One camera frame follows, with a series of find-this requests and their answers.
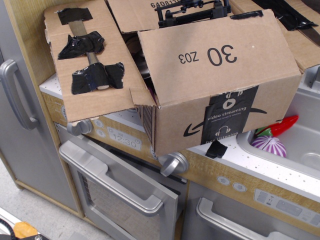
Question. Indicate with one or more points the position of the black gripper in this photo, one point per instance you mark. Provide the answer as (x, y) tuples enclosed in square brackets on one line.
[(179, 12)]

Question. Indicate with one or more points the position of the large cardboard box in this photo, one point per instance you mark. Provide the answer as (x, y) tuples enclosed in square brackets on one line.
[(209, 79)]

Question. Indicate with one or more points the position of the steel pot lid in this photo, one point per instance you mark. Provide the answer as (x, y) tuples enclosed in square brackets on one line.
[(140, 61)]

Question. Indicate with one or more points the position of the metal utensil taped on flap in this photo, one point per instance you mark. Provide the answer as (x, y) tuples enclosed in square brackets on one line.
[(94, 76)]

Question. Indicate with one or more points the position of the metal knife taped on flap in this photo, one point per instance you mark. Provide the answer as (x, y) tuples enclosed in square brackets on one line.
[(311, 34)]

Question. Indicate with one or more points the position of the black tape scrap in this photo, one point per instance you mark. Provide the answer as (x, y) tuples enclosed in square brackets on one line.
[(216, 150)]

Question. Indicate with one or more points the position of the red toy chili pepper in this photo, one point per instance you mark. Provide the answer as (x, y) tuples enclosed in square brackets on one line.
[(277, 129)]

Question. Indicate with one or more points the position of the right silver stove knob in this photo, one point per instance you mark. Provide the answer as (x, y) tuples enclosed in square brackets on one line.
[(173, 163)]

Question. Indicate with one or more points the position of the silver stove knob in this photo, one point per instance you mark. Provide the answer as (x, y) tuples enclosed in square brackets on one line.
[(173, 163), (80, 127)]

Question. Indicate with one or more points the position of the purple striped toy onion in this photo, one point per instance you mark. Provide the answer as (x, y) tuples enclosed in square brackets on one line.
[(271, 145)]

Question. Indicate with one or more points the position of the left silver stove knob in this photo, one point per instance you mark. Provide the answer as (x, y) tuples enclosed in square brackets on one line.
[(80, 127)]

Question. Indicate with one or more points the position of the grey toy sink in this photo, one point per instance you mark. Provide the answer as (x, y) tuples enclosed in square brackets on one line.
[(302, 140)]

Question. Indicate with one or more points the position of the silver oven door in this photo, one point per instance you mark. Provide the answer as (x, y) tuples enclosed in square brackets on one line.
[(118, 198)]

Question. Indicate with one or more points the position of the silver dishwasher door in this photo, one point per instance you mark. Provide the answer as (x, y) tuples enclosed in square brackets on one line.
[(213, 216)]

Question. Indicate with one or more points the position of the silver fridge door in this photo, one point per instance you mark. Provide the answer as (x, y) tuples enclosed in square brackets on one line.
[(28, 139)]

